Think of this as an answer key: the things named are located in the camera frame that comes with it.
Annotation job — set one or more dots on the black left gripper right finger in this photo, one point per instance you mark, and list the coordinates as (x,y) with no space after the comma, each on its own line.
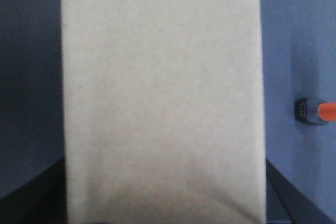
(286,204)

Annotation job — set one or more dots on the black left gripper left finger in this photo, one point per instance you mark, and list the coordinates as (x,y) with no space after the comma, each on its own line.
(41,200)

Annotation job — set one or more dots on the orange black barcode scanner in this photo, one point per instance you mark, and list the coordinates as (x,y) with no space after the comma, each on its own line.
(313,111)

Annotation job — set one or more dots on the brown cardboard package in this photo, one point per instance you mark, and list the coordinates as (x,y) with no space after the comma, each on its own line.
(163,111)

